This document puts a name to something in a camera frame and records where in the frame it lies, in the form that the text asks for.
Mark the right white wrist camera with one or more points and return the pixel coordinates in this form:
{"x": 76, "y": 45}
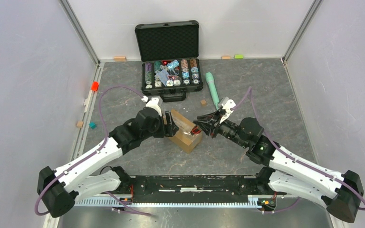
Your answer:
{"x": 226, "y": 106}

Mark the white slotted cable duct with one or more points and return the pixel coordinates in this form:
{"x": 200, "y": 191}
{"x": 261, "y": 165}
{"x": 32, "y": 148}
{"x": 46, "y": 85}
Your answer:
{"x": 108, "y": 201}

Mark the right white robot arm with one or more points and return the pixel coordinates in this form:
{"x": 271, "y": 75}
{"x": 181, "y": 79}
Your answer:
{"x": 339, "y": 193}

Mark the brown cardboard express box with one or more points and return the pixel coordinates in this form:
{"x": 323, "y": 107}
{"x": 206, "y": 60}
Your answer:
{"x": 183, "y": 138}

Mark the mint green marker pen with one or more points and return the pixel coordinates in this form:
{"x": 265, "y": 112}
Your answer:
{"x": 212, "y": 88}

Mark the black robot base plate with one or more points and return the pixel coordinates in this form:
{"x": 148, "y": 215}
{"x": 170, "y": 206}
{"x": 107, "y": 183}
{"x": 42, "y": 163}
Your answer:
{"x": 190, "y": 188}

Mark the small wooden cube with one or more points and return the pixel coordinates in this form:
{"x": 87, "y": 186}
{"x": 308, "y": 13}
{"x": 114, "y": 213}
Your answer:
{"x": 203, "y": 103}

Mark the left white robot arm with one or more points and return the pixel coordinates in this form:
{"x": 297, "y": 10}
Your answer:
{"x": 60, "y": 188}

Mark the wooden block left edge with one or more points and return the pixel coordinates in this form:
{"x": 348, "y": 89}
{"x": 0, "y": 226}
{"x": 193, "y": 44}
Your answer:
{"x": 79, "y": 124}

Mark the black poker chip case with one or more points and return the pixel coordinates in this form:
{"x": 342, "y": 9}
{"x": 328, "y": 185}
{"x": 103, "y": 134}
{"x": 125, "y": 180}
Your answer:
{"x": 169, "y": 53}

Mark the teal small block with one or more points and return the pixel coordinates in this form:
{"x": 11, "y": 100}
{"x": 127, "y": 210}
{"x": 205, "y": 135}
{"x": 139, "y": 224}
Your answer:
{"x": 92, "y": 125}

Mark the orange block on rail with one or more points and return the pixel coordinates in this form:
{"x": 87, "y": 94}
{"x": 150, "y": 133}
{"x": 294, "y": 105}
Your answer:
{"x": 94, "y": 86}

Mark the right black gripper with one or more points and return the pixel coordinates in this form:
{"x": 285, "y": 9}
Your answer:
{"x": 209, "y": 123}

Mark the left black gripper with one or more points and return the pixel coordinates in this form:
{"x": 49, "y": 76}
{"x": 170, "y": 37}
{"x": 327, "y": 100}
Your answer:
{"x": 170, "y": 128}

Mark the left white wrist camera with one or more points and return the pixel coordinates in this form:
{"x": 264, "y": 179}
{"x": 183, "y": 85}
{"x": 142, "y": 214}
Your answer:
{"x": 154, "y": 103}

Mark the red black utility knife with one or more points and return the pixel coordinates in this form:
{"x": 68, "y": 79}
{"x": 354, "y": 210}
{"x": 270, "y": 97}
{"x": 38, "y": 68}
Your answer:
{"x": 195, "y": 130}

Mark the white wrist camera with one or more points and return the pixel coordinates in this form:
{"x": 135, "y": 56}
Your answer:
{"x": 154, "y": 103}
{"x": 226, "y": 106}

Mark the wooden block back wall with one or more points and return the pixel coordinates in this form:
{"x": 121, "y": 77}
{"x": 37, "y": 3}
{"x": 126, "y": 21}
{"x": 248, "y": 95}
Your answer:
{"x": 119, "y": 58}

